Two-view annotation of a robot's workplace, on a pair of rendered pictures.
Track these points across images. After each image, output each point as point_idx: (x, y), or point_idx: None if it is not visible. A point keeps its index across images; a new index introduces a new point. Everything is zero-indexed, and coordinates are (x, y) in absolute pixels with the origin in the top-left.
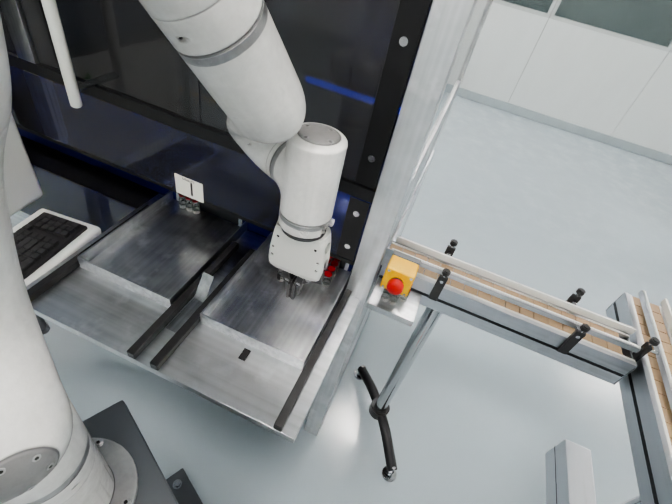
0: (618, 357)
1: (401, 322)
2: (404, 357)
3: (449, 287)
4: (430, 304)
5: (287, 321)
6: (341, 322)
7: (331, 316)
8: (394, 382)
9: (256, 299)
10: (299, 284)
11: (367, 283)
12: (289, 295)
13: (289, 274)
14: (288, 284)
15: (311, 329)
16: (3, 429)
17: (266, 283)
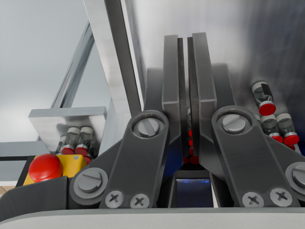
0: None
1: (46, 108)
2: (77, 65)
3: (15, 183)
4: (39, 146)
5: (206, 12)
6: (115, 64)
7: (131, 65)
8: (85, 36)
9: (292, 23)
10: (138, 130)
11: (106, 148)
12: (187, 46)
13: (225, 171)
14: (207, 98)
15: (153, 22)
16: None
17: (284, 66)
